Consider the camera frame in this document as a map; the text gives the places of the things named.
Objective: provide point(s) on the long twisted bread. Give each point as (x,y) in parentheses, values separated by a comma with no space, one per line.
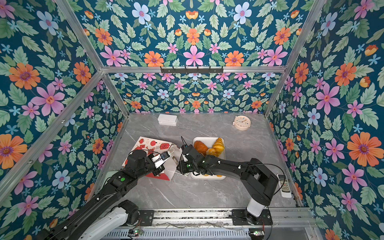
(217,149)

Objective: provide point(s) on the pale green box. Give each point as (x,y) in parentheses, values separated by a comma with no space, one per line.
(110,174)

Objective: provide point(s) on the white rectangular tray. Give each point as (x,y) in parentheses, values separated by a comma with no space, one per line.
(208,141)

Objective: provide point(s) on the pink alarm clock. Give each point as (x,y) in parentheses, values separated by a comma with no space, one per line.
(242,123)

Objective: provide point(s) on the white plastic box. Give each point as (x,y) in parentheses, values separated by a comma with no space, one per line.
(168,120)

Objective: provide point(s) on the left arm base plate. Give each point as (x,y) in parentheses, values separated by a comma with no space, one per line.
(144,218)

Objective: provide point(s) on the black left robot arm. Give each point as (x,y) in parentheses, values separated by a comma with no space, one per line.
(85,223)

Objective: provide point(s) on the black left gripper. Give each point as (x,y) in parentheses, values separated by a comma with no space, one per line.
(159,170)

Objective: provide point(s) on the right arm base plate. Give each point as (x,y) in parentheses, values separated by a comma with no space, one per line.
(241,217)

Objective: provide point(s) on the white remote control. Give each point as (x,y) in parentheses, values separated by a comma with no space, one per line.
(284,188)

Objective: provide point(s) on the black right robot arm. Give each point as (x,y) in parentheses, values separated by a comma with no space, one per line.
(258,179)

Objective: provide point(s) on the red white paper bag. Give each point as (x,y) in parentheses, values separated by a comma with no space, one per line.
(150,150)

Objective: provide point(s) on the black hook rail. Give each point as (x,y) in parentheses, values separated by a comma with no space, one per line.
(190,70)

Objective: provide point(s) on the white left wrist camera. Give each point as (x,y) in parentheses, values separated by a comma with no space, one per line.
(160,159)

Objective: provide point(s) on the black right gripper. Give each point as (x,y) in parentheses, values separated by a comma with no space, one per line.
(181,165)

